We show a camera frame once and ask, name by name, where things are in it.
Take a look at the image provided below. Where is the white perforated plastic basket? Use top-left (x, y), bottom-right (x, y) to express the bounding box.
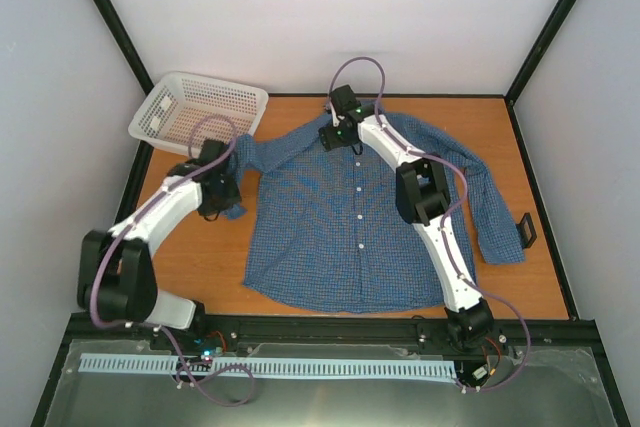
top-left (128, 72), bottom-right (269, 155)

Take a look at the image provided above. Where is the blue plaid shirt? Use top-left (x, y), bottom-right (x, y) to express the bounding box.
top-left (230, 113), bottom-right (525, 314)

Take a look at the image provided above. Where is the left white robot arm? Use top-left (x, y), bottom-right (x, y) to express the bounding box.
top-left (77, 140), bottom-right (241, 350)

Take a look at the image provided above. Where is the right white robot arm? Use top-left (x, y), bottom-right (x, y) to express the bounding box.
top-left (319, 85), bottom-right (494, 352)

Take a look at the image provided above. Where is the black brooch box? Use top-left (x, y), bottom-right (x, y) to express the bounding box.
top-left (516, 212), bottom-right (538, 250)

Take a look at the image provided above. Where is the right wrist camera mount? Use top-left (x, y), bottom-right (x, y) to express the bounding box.
top-left (325, 102), bottom-right (340, 127)

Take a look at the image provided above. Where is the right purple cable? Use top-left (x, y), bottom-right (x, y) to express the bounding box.
top-left (327, 55), bottom-right (532, 393)

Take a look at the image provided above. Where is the purple cable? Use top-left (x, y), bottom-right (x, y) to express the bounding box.
top-left (327, 55), bottom-right (532, 393)
top-left (88, 114), bottom-right (257, 407)

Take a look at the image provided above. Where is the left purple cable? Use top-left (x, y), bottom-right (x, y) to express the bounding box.
top-left (88, 114), bottom-right (257, 407)

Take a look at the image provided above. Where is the light blue cable duct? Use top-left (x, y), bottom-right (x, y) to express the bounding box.
top-left (77, 353), bottom-right (457, 384)

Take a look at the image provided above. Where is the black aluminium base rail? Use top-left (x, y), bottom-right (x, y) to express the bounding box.
top-left (63, 314), bottom-right (604, 360)

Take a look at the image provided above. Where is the left black frame post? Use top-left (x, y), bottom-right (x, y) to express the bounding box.
top-left (92, 0), bottom-right (154, 94)

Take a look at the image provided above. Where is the black frame post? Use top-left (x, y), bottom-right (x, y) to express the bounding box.
top-left (505, 0), bottom-right (578, 107)
top-left (92, 0), bottom-right (154, 94)

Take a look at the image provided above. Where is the right black frame post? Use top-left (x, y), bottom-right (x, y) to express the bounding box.
top-left (505, 0), bottom-right (578, 107)

